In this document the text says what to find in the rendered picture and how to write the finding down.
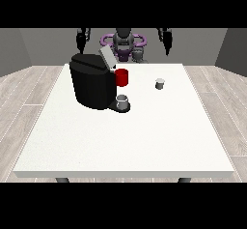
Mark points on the grey robot trunk purple rings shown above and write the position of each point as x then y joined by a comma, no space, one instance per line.
123,44

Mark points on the black coffee machine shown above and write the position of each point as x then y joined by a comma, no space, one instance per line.
93,83

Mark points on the small grey coffee pod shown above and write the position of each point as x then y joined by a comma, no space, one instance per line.
159,83

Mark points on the pale grey machine lid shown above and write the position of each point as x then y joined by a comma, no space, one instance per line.
107,56

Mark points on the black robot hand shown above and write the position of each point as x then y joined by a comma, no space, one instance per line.
81,40
166,38

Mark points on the red pod holder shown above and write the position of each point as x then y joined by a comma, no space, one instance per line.
122,77

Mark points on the small grey cup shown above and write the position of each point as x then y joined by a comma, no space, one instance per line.
122,101

